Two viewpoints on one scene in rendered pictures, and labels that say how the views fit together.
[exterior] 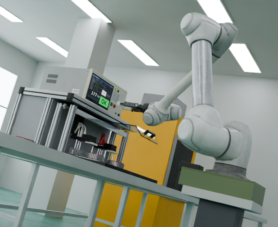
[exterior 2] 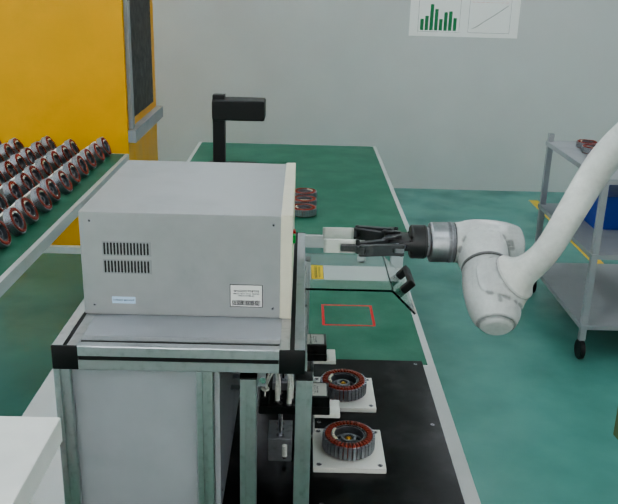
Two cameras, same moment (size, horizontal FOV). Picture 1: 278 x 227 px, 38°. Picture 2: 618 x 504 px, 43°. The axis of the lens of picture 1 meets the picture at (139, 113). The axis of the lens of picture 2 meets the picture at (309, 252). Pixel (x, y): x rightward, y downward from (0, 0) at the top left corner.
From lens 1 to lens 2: 1.94 m
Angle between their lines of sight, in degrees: 44
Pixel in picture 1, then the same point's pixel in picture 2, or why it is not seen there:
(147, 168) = (75, 86)
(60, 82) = (172, 269)
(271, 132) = not seen: outside the picture
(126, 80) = not seen: outside the picture
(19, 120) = (98, 445)
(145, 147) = (51, 35)
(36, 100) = (144, 380)
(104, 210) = not seen: outside the picture
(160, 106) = (525, 283)
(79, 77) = (245, 248)
